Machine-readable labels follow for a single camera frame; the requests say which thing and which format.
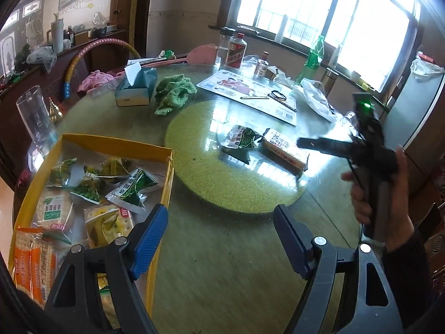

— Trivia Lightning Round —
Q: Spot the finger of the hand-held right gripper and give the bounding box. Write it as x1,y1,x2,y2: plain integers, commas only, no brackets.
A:
296,137,352,159

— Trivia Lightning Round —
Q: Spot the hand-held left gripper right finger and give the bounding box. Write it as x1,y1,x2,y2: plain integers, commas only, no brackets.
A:
273,205,404,334

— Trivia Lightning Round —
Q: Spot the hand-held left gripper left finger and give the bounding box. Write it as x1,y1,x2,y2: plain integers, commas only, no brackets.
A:
44,203,169,334

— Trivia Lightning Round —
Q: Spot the long cracker pack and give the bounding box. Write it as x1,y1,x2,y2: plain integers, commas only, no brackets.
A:
261,129,310,176

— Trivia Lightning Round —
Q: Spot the yellow cracker packet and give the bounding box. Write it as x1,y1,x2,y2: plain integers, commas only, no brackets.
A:
84,205,136,249

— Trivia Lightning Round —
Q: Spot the green white snack packet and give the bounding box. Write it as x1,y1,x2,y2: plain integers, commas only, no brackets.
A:
221,125,268,164
105,167,164,214

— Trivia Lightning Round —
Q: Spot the green pea snack packet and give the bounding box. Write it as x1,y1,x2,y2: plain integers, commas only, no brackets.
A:
70,167,105,204
49,158,78,186
99,156,134,181

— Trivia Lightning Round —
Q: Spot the yellow cardboard box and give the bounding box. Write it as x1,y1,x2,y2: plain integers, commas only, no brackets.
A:
9,133,174,334

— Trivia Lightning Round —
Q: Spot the green label cracker packet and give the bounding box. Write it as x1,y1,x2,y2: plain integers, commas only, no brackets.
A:
33,192,75,234

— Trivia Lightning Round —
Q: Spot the orange cracker pack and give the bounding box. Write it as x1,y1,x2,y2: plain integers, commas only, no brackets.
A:
14,227,60,308

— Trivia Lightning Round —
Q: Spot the person's right forearm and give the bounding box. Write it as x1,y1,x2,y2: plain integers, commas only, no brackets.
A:
382,228,445,333

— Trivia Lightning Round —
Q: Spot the person's right hand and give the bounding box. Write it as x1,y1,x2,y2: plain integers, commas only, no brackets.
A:
342,149,416,253

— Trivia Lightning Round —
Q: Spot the small clear glass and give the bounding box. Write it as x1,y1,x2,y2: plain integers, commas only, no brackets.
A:
339,110,359,127

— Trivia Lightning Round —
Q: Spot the white plastic bag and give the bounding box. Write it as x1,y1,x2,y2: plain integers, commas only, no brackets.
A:
410,54,445,79
292,78,338,122

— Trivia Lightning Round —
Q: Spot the grey cabinet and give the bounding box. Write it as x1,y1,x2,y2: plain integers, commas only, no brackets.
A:
379,64,445,181

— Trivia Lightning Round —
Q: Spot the metal thermos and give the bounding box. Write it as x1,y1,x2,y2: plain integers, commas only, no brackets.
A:
322,69,339,91

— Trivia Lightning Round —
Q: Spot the round glass turntable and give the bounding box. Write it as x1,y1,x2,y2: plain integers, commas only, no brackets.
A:
163,99,310,214

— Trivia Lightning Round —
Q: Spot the small cardboard box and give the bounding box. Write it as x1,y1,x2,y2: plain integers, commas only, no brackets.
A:
266,66,289,82

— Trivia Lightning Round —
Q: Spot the green plastic bottle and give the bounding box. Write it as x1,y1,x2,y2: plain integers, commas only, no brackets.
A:
295,35,325,86

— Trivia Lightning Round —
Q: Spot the printed paper sheet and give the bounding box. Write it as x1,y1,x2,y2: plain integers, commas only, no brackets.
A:
196,70,298,126

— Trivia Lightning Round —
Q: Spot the dark wooden chair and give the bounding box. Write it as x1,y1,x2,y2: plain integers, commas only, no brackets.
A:
415,202,445,268

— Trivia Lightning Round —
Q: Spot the small glass bottle red cap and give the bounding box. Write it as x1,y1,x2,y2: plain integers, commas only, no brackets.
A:
254,51,270,77

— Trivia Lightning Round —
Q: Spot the white liquor bottle red label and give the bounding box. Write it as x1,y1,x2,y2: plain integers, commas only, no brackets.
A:
225,32,247,68

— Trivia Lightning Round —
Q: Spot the window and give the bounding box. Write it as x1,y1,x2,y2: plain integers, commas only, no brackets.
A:
236,0,423,87

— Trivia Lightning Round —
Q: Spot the glass jar black lid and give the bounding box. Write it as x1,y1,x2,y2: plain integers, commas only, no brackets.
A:
216,27,237,65

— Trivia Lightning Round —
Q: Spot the green cloth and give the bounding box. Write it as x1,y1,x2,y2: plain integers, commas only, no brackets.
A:
154,74,198,117

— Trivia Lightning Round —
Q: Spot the pink fly swatter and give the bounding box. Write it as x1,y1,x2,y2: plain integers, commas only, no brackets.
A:
137,43,218,68

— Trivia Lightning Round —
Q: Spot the golden ornament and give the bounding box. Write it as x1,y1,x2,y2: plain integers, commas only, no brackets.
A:
47,97,65,122

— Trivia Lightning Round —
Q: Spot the clear glass pitcher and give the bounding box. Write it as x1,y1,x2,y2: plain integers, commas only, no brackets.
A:
16,85,58,147

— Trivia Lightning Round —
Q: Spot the pink cloth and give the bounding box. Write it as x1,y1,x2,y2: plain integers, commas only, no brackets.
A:
77,70,120,93

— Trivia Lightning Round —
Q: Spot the multicoloured hula hoop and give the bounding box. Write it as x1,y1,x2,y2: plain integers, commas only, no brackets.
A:
63,38,141,100

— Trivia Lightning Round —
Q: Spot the dark wooden cabinet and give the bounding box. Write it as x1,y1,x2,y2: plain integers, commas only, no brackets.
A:
0,30,129,168

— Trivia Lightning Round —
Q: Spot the clear plastic bag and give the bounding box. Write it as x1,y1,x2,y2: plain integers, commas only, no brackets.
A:
26,46,58,67

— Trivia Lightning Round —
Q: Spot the white tumbler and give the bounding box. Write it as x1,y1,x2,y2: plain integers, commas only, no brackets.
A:
47,19,66,53

